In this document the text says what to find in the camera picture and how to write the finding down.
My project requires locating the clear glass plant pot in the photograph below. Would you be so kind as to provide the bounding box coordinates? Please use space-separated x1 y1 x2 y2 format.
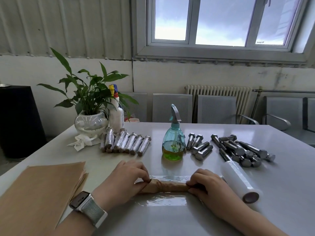
74 111 109 138

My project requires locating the person's left hand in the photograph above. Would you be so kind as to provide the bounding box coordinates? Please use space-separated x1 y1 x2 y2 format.
91 159 151 212

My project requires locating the clear film sheet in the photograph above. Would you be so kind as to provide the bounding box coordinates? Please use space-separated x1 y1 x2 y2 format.
133 174 227 207

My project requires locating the pile of steel bolts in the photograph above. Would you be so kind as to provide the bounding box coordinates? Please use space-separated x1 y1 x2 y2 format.
186 132 276 168

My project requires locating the white wall radiator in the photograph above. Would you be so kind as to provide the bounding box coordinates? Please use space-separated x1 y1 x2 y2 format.
184 85 253 123

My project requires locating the smartwatch with grey band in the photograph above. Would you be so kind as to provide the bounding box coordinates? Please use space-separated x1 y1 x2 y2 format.
69 191 108 229

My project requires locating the white framed window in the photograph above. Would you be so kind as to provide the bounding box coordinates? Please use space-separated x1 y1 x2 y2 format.
133 0 315 63

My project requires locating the person's left forearm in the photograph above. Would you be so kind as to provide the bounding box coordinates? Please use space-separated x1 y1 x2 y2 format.
50 206 96 236

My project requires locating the white spray bottle colourful nozzle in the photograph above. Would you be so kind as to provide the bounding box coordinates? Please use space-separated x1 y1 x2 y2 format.
108 84 125 132

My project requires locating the green leafy plant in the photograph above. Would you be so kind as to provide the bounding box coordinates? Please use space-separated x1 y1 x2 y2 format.
37 47 139 116

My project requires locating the teal spray bottle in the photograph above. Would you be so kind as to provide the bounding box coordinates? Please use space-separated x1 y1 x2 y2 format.
162 104 186 161

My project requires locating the brown paper sheet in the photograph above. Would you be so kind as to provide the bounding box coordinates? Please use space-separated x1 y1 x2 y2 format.
135 178 191 194

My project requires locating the grey metal bench seat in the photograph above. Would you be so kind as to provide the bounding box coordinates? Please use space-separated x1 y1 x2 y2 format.
262 96 305 130
302 97 315 148

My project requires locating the white cling film roll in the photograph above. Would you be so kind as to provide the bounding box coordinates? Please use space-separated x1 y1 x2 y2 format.
221 160 264 205

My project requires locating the crumpled white tissue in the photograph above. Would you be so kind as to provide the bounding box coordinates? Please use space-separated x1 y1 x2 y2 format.
67 134 101 152

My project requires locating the stack of brown paper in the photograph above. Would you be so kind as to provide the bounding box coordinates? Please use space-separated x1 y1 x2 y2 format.
0 161 89 236

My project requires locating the grey metal chair with armrest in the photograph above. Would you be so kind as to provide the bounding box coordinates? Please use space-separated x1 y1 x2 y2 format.
197 95 260 125

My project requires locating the person's right hand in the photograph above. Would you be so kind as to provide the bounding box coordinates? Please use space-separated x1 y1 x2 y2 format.
186 168 243 219

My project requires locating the row of bolts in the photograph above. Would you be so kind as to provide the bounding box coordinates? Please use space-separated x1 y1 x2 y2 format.
99 127 152 157

